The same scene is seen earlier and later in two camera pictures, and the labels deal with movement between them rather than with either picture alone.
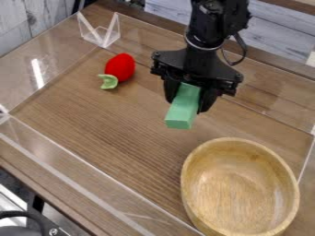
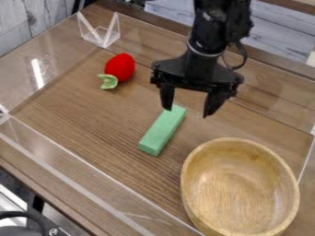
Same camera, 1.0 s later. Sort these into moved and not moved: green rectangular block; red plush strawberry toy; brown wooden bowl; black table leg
Moved: green rectangular block
Not moved: brown wooden bowl; black table leg; red plush strawberry toy
